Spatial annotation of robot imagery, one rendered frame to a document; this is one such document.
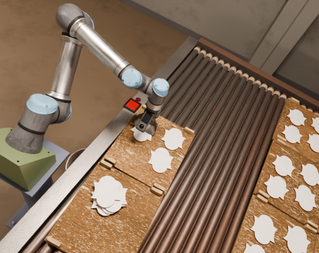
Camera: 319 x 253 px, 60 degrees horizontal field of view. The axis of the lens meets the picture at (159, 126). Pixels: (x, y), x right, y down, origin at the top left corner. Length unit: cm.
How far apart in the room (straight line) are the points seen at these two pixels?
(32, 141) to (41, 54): 203
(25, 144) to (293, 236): 129
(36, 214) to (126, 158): 46
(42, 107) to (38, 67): 188
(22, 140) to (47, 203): 29
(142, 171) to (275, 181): 71
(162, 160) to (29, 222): 65
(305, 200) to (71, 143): 180
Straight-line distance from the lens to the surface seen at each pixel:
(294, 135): 189
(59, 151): 148
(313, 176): 180
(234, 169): 157
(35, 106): 124
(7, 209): 234
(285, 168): 171
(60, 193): 133
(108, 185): 128
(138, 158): 140
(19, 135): 128
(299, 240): 157
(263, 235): 147
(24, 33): 350
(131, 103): 160
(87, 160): 140
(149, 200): 132
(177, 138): 150
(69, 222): 127
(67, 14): 125
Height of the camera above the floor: 215
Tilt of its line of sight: 53 degrees down
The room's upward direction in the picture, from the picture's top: 21 degrees clockwise
